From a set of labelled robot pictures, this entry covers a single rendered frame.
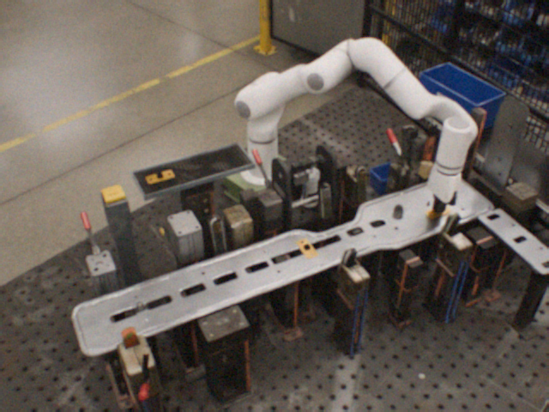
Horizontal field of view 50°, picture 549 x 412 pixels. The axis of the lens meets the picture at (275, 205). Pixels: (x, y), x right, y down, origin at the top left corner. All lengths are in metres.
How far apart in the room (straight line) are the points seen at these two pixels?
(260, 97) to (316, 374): 0.96
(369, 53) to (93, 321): 1.09
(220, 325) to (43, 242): 2.07
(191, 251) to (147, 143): 2.40
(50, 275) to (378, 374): 1.21
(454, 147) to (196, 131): 2.65
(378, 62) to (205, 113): 2.72
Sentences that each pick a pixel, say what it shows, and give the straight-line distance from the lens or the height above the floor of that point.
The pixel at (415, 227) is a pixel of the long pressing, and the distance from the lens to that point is 1.97.
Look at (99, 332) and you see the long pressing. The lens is 1.70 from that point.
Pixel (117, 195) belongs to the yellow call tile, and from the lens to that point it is 1.85.
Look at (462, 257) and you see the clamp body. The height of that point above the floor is 1.01.
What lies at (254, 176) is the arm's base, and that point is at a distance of 2.43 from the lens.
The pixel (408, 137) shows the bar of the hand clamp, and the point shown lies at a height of 1.18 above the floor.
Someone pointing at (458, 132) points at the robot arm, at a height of 1.35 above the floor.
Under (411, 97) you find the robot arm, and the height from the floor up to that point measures 1.41.
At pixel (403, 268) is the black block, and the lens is 1.89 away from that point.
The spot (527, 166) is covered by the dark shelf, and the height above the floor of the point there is 1.03.
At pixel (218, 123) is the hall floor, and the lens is 4.29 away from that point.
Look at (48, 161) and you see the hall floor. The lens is 4.16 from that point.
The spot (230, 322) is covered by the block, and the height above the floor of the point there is 1.03.
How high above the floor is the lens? 2.29
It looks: 40 degrees down
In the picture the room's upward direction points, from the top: straight up
